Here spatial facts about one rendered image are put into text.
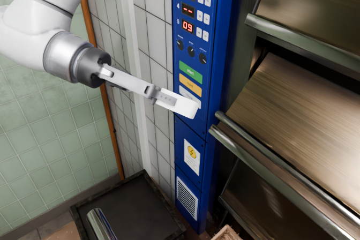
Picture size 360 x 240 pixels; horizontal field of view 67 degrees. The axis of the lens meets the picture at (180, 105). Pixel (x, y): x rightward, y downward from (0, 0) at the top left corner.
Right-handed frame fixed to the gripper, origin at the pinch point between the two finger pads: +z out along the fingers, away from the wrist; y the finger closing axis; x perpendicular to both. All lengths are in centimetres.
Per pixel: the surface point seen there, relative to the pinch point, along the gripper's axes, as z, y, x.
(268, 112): 15.5, 1.5, -5.2
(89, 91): -55, 84, 10
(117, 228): -7, 37, 44
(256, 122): 14.4, 2.2, -2.6
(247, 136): 13.1, -3.8, 0.5
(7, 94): -76, 58, 24
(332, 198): 25.2, -11.5, 3.6
